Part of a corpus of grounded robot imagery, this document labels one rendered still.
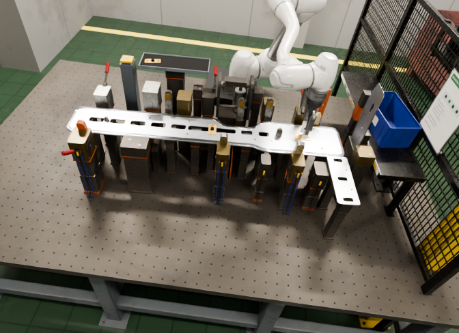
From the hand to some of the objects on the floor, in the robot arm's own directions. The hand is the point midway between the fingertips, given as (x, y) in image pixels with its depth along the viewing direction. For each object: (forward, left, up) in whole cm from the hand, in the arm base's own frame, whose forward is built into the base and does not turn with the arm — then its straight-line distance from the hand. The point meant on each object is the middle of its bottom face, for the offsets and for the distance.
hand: (304, 130), depth 170 cm
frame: (-13, -42, -106) cm, 115 cm away
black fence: (-19, +62, -104) cm, 122 cm away
